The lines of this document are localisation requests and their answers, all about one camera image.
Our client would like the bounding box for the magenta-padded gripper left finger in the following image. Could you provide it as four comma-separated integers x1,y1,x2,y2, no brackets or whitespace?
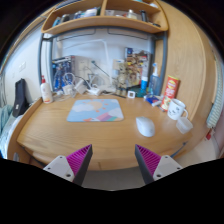
42,143,94,187

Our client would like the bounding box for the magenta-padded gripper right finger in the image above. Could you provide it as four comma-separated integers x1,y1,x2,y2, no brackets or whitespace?
134,143,184,185

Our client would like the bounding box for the white computer mouse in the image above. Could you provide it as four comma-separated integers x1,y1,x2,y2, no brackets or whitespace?
135,116,156,138

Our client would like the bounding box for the pastel cloud print mouse pad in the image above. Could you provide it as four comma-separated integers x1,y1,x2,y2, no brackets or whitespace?
66,98,125,123

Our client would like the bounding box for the clear plastic container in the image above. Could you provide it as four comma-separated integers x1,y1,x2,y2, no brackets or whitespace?
175,116,194,135

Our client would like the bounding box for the white mug with drawn face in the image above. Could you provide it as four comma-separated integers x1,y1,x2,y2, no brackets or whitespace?
166,98,189,121

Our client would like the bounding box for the blue tissue pack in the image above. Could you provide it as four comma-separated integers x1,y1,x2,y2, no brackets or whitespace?
145,94,164,107

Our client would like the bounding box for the red chips can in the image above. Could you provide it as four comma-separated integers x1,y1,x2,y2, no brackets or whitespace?
159,75,181,112

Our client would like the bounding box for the white red-capped pump bottle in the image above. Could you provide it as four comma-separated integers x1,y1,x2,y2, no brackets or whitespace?
40,75,54,105

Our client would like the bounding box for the teal blanket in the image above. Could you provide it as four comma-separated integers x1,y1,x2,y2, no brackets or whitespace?
0,104,14,136

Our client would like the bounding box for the black bag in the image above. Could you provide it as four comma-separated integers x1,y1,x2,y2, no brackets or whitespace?
12,78,30,118

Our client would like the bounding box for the blue spray bottle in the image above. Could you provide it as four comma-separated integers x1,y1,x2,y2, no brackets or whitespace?
148,63,160,96

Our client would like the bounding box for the white power strip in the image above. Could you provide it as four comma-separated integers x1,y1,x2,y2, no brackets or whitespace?
87,85,103,97

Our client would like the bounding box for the white desk lamp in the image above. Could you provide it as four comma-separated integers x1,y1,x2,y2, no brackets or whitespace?
54,38,118,95

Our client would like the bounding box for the blue robot print box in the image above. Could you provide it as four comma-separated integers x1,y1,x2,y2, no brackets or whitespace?
51,55,76,93

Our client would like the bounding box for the beige robot figure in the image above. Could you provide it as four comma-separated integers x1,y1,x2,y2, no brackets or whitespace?
114,61,133,89

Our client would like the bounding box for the colourful printed box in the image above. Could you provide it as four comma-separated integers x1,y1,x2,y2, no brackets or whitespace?
124,47,152,88

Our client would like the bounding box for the wooden shelf unit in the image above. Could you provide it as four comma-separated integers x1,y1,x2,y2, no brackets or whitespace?
40,0,169,35

